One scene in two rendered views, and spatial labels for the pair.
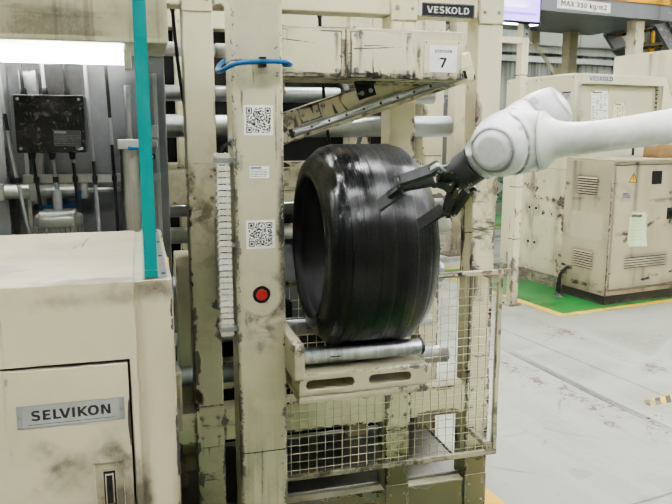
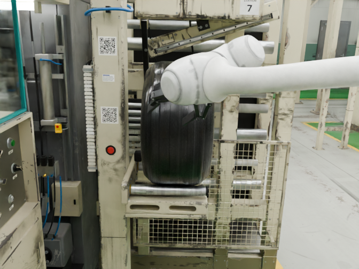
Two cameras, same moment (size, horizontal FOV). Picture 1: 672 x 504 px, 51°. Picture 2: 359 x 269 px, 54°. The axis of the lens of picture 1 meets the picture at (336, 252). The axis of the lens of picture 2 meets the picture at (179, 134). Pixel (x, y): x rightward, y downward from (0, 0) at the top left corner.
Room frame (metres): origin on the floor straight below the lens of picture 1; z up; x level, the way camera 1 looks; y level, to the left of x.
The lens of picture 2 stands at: (0.45, -0.49, 1.56)
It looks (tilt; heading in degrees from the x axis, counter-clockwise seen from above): 16 degrees down; 16
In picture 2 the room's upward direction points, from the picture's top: 2 degrees clockwise
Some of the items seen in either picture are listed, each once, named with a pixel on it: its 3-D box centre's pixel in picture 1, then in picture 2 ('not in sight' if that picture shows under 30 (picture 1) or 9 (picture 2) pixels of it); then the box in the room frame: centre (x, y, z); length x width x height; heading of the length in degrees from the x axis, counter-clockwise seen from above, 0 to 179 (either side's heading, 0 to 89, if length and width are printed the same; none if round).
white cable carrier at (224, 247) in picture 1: (226, 245); (92, 119); (1.80, 0.29, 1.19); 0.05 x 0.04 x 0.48; 16
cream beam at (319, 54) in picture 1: (358, 57); (198, 4); (2.26, -0.07, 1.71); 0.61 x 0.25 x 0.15; 106
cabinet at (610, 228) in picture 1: (623, 227); not in sight; (6.26, -2.60, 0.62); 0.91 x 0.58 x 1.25; 114
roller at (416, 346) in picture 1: (362, 351); (168, 190); (1.81, -0.07, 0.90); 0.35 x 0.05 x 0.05; 106
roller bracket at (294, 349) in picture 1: (285, 341); (131, 176); (1.89, 0.14, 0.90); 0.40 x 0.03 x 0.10; 16
